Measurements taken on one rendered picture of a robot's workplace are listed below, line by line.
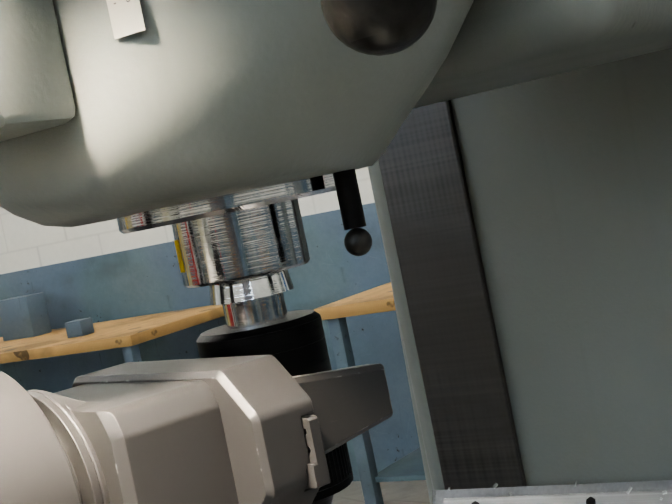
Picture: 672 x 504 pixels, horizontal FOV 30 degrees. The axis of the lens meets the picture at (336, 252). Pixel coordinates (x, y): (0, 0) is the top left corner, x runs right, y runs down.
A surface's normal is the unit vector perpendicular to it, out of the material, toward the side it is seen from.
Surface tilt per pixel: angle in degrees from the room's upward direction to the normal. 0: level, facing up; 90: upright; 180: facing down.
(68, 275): 90
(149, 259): 90
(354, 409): 90
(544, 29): 117
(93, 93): 93
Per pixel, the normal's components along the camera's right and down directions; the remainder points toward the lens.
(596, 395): -0.52, 0.15
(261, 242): 0.33, -0.02
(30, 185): -0.47, 0.56
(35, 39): 0.83, -0.14
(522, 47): -0.23, 0.80
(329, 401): 0.66, -0.10
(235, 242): 0.02, 0.05
